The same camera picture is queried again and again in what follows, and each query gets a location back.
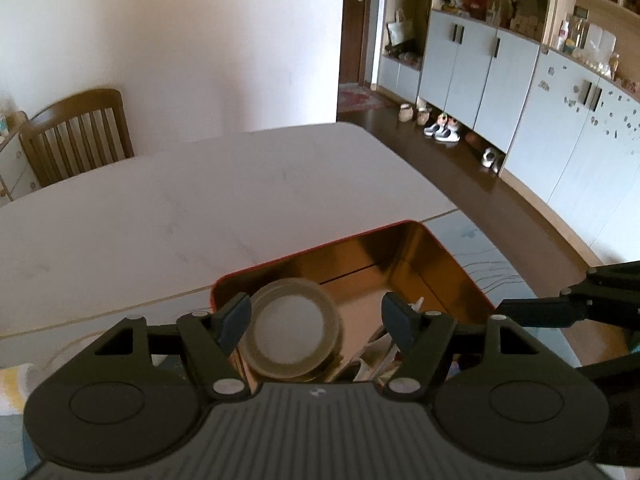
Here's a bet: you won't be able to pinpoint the row of shelf figurines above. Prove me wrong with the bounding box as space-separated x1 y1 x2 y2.
435 0 546 43

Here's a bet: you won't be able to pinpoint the white sideboard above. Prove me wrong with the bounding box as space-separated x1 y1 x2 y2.
0 110 41 208

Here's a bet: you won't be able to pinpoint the brown door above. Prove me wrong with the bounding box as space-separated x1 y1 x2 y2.
338 0 373 85

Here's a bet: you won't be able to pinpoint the wooden chair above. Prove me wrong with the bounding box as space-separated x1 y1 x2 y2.
19 88 136 188

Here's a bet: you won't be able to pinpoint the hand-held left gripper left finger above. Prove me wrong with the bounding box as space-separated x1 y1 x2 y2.
60 292 253 401

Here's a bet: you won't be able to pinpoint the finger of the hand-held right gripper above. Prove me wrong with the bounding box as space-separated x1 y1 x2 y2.
495 260 640 331
574 342 640 379

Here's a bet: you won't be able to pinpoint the white and yellow roll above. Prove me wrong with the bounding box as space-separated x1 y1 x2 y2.
0 364 36 417

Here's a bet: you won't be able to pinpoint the grey double-door cabinet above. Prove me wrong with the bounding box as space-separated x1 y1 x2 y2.
417 10 541 153

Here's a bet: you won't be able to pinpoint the pair of grey sneakers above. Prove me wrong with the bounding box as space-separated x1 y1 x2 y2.
424 114 461 143

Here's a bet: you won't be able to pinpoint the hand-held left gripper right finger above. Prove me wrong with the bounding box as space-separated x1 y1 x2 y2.
381 292 576 403

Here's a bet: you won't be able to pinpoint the white board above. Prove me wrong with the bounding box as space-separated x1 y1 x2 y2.
585 24 617 63

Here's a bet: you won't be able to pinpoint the low grey bench cabinet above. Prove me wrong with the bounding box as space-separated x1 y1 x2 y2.
377 52 423 103

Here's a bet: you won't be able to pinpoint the white tote bag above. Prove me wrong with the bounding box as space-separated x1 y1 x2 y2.
387 7 416 46

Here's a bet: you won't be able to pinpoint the red patterned rug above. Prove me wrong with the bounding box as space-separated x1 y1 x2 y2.
337 82 401 113

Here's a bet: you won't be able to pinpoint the grey cabinet with stickers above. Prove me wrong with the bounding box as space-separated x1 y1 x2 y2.
502 50 640 266

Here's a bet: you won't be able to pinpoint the round beige plate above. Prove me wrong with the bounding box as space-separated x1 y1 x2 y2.
239 279 346 382

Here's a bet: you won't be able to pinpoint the white utensils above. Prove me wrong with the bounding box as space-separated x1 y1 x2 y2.
345 296 426 386

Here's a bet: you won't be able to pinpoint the printed table mat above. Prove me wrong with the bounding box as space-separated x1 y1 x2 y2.
0 209 608 480

